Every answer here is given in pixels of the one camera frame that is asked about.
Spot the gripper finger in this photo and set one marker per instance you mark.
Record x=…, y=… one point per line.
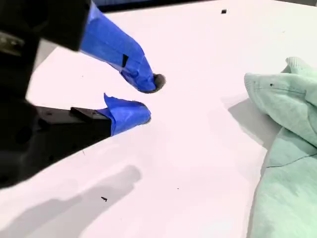
x=123, y=116
x=111, y=47

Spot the pale green T-shirt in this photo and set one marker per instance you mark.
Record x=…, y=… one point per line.
x=284, y=186

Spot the small black screw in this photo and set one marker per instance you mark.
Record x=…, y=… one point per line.
x=104, y=199

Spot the small black square piece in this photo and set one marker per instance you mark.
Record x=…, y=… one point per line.
x=224, y=11

